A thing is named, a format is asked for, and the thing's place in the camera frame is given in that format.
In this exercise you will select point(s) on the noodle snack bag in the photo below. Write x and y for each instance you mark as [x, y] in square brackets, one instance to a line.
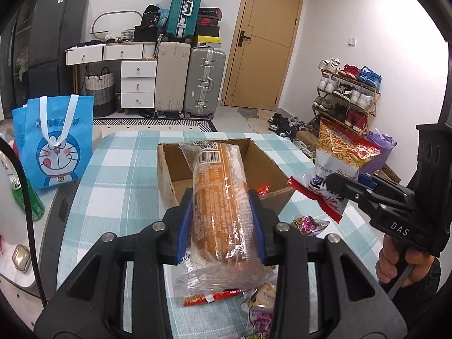
[339, 150]

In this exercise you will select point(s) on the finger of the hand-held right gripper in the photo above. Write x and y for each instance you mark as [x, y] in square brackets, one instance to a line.
[344, 185]
[368, 180]

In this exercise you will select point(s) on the teal suitcase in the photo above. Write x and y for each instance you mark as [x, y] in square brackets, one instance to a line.
[185, 7]

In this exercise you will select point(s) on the dark glass cabinet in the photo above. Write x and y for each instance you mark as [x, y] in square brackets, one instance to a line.
[17, 60]

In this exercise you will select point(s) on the silver suitcase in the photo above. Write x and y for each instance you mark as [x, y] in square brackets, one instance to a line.
[204, 81]

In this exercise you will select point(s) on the green drink can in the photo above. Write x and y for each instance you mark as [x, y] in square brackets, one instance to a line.
[30, 201]

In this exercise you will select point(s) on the purple snack packet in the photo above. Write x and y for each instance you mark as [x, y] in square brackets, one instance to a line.
[260, 323]

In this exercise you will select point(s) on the row of sneakers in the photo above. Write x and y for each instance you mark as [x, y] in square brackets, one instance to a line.
[348, 93]

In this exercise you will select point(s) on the arched metal frame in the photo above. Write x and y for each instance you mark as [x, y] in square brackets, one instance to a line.
[116, 13]

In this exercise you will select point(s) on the small cardboard box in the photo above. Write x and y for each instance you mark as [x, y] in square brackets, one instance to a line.
[306, 141]

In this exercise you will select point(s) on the red and black shoe box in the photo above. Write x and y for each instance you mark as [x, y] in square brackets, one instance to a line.
[207, 27]

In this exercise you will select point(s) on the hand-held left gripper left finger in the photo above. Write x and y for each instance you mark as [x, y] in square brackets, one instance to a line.
[185, 226]

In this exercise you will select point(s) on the person's right hand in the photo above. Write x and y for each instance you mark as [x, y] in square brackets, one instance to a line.
[386, 261]

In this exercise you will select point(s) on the red snack packet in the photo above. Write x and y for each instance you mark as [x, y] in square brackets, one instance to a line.
[212, 296]

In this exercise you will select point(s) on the pile of dark shoes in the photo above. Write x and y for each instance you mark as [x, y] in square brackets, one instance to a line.
[286, 125]

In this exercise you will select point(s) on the white drawer dresser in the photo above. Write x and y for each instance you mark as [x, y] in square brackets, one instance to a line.
[137, 77]

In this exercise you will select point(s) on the small white case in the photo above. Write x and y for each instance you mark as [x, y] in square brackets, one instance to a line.
[20, 258]

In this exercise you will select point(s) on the dark grey refrigerator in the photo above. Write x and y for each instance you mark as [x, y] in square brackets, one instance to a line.
[58, 35]

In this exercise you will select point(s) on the blue cartoon tote bag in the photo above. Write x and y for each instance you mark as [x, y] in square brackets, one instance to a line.
[56, 141]

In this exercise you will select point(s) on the purple candy packet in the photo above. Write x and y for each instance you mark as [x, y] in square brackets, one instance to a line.
[308, 225]

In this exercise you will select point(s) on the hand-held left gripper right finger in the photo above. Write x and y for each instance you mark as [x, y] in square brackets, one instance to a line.
[256, 226]

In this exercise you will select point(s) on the woven laundry basket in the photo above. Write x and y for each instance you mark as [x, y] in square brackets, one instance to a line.
[100, 90]

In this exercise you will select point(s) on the beige suitcase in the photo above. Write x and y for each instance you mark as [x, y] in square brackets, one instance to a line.
[171, 77]

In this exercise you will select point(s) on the wooden shoe rack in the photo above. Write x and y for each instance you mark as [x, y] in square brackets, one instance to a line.
[353, 127]

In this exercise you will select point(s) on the brown cardboard box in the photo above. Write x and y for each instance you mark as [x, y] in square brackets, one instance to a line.
[169, 178]

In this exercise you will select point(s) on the yellow and black shoe box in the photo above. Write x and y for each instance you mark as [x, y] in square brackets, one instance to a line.
[208, 41]

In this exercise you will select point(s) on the small red packet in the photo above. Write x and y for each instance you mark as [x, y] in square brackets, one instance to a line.
[263, 191]

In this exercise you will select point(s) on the black bag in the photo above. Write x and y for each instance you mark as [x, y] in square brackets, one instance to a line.
[148, 24]

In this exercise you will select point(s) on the black and white patterned rug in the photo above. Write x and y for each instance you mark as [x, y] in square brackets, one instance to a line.
[155, 125]

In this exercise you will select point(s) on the purple gift bag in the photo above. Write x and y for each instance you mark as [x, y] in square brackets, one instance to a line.
[383, 148]

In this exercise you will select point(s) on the person's right forearm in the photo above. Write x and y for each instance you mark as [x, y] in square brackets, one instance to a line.
[422, 300]

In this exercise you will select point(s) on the clear bread loaf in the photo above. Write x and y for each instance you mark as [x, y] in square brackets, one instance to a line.
[219, 201]

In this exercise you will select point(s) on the checked tablecloth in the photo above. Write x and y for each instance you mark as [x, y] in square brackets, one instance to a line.
[123, 169]

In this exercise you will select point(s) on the wooden door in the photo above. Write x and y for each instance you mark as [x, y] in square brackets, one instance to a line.
[261, 42]

